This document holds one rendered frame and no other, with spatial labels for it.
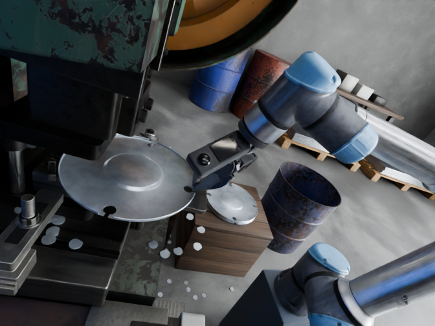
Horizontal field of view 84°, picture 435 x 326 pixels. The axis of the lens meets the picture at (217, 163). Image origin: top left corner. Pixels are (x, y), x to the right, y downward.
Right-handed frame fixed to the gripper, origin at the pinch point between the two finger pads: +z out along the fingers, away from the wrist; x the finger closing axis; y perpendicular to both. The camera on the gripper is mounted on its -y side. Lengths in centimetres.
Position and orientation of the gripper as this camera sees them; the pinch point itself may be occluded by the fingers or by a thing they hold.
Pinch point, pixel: (195, 185)
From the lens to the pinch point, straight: 56.4
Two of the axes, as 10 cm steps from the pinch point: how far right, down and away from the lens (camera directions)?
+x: -5.6, -8.0, 2.1
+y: 6.0, -2.2, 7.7
